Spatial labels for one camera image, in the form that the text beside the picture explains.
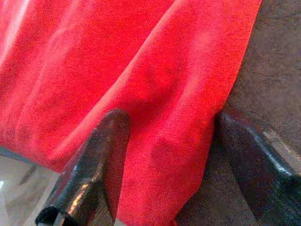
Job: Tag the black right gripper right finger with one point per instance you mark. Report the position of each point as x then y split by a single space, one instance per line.
254 164

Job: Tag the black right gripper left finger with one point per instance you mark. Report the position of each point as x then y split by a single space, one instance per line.
94 164

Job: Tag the red pillow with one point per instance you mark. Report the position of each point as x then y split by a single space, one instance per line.
94 70

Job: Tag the brown fabric sofa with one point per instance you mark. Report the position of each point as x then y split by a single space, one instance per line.
277 70

